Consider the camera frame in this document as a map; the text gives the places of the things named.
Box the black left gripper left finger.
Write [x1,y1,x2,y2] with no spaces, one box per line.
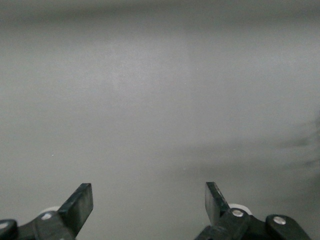
[22,182,94,240]

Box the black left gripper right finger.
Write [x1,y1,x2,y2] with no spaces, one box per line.
[194,181,267,240]

